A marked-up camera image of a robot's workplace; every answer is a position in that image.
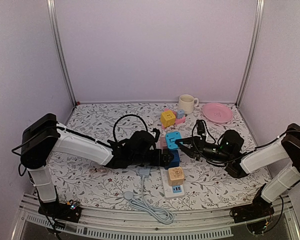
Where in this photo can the left aluminium frame post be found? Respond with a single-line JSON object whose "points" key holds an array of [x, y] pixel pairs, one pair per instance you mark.
{"points": [[51, 7]]}

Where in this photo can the cyan cube adapter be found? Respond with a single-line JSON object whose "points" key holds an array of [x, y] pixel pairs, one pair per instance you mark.
{"points": [[171, 138]]}

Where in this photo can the pink flat power strip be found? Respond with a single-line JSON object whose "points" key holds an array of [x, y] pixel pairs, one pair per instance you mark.
{"points": [[177, 121]]}

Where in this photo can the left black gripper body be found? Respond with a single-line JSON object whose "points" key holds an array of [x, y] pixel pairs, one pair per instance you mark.
{"points": [[140, 160]]}

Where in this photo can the dark blue cube socket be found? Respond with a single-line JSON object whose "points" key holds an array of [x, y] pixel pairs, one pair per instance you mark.
{"points": [[176, 159]]}

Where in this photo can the right aluminium frame post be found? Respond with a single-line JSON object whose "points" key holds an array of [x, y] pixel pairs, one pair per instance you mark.
{"points": [[251, 53]]}

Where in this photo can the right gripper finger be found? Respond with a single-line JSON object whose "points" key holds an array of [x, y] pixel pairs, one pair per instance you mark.
{"points": [[188, 140], [191, 151]]}

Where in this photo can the pink cube socket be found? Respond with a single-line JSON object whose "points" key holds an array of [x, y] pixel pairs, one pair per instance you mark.
{"points": [[162, 143]]}

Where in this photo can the yellow cube socket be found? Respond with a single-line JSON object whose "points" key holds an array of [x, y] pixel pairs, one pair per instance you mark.
{"points": [[167, 118]]}

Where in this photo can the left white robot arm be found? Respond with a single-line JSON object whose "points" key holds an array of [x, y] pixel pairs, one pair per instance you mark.
{"points": [[47, 135]]}

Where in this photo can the aluminium frame post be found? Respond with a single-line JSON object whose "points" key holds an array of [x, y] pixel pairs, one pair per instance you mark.
{"points": [[251, 53], [51, 7]]}

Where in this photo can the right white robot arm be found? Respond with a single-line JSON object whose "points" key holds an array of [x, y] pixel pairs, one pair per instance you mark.
{"points": [[286, 146]]}

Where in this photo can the pink plate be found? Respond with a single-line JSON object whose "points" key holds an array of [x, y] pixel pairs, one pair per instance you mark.
{"points": [[217, 112]]}

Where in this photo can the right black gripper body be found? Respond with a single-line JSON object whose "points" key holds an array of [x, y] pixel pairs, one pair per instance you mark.
{"points": [[217, 155]]}

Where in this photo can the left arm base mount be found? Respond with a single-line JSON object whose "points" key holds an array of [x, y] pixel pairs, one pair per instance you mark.
{"points": [[69, 211]]}

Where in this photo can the beige cube socket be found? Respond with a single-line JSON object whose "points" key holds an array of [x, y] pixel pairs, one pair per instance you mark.
{"points": [[175, 176]]}

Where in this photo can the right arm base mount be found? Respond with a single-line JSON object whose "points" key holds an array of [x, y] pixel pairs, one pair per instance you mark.
{"points": [[257, 209]]}

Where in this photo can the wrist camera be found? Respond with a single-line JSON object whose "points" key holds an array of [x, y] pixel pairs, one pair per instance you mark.
{"points": [[200, 127], [156, 133]]}

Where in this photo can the front aluminium rail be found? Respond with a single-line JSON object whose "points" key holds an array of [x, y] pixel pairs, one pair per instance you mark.
{"points": [[113, 224]]}

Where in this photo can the small light blue adapter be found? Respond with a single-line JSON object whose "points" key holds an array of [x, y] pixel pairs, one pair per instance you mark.
{"points": [[180, 114]]}

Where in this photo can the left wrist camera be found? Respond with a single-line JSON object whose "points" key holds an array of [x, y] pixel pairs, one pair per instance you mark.
{"points": [[156, 133]]}

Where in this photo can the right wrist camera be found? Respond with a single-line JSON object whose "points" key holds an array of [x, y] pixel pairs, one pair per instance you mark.
{"points": [[200, 127]]}

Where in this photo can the white power strip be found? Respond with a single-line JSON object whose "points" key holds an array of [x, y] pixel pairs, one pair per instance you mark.
{"points": [[171, 192]]}

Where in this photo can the cream ceramic mug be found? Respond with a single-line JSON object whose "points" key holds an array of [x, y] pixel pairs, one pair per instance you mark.
{"points": [[187, 103]]}

